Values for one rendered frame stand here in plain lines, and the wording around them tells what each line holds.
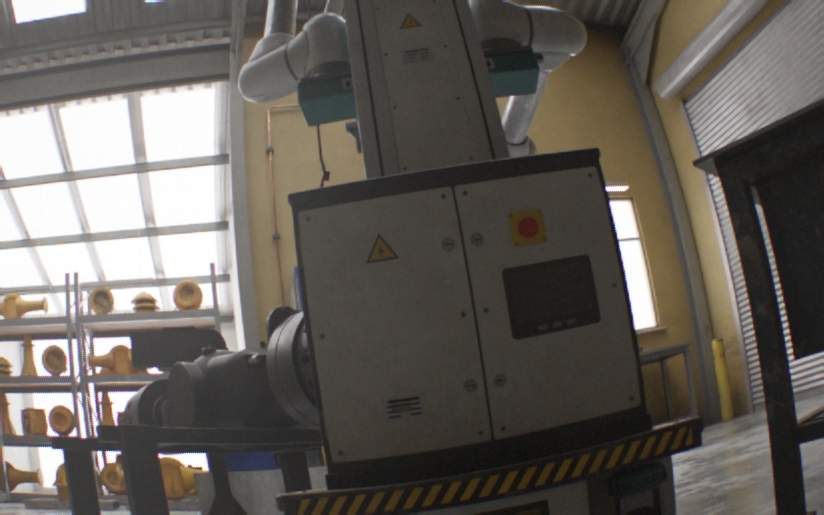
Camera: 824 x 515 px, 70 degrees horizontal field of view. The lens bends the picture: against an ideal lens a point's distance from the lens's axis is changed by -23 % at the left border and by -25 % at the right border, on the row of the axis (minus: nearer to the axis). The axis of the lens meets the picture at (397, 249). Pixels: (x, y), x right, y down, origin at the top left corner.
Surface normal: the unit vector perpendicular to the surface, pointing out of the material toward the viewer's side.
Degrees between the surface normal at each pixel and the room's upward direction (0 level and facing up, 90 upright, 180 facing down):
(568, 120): 90
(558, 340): 90
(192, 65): 90
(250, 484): 90
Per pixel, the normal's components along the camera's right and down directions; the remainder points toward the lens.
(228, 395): -0.73, -0.10
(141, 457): 0.69, -0.31
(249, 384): -0.52, -0.18
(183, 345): 0.21, -0.32
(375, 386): -0.08, -0.29
